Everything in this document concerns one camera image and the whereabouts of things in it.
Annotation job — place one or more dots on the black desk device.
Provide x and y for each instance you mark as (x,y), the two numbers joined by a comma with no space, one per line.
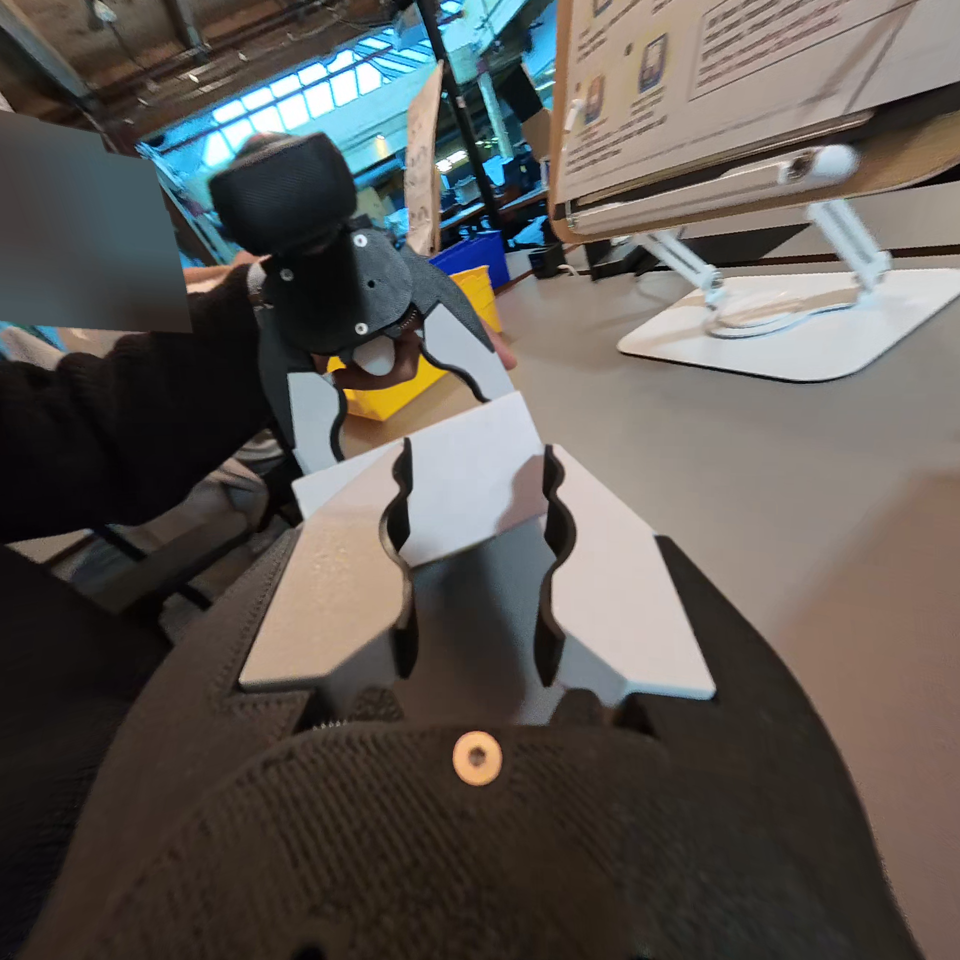
(547,262)

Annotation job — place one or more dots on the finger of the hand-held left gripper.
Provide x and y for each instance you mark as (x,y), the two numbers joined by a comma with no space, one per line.
(469,352)
(315,420)

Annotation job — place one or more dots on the white document stand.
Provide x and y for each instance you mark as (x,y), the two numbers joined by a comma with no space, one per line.
(787,337)

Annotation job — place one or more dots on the black office chair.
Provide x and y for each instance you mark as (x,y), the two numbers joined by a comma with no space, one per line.
(150,570)

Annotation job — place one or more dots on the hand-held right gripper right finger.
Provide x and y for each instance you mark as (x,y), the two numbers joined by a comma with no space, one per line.
(630,600)

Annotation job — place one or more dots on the person's left forearm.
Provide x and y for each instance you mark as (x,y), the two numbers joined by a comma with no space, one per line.
(135,420)

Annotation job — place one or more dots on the person's black sweater torso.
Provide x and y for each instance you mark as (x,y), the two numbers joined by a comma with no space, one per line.
(60,712)

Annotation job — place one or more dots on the brown paper sign board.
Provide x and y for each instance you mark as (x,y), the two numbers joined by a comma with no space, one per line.
(424,150)

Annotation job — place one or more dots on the person's left hand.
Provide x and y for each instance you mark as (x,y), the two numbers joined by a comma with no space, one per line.
(397,371)

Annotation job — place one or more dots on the black metal pole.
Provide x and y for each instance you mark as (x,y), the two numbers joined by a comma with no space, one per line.
(457,112)

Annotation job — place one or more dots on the white cardboard box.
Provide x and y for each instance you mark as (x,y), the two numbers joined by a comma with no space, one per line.
(465,480)

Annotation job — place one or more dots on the yellow plastic bin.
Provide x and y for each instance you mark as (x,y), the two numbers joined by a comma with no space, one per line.
(476,296)

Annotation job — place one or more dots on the blue plastic bin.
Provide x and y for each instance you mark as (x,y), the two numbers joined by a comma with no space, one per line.
(465,251)

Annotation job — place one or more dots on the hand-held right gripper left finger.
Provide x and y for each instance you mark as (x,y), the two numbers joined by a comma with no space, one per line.
(330,600)

